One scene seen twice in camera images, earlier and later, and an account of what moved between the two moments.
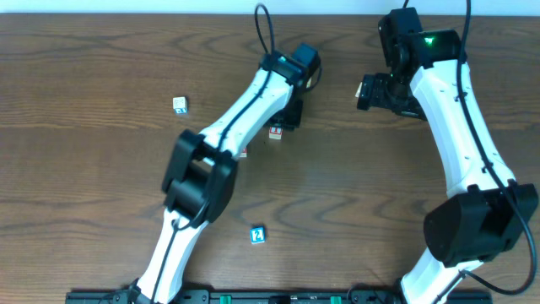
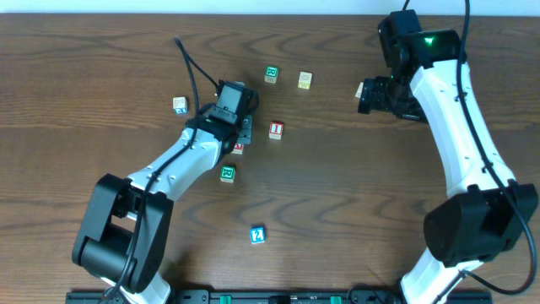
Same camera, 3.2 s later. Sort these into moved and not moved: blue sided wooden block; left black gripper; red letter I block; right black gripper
Moved: left black gripper
Not moved: right black gripper; red letter I block; blue sided wooden block
